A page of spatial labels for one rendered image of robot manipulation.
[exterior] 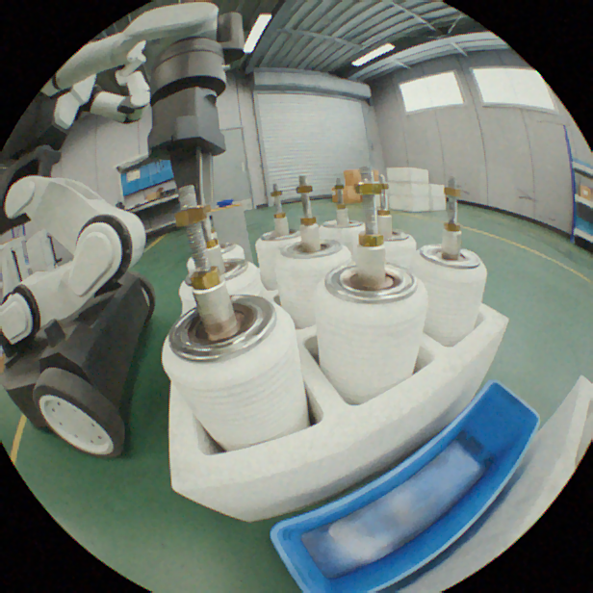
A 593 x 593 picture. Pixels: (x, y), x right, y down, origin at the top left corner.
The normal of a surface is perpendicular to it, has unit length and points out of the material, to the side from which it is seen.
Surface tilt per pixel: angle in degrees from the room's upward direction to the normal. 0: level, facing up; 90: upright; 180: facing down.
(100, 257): 90
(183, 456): 0
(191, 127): 90
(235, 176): 90
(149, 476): 0
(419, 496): 0
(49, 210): 111
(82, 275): 90
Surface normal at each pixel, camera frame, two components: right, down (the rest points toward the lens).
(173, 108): 0.04, 0.45
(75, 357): 0.56, -0.82
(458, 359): -0.13, -0.88
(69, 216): 0.38, 0.37
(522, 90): -0.92, 0.28
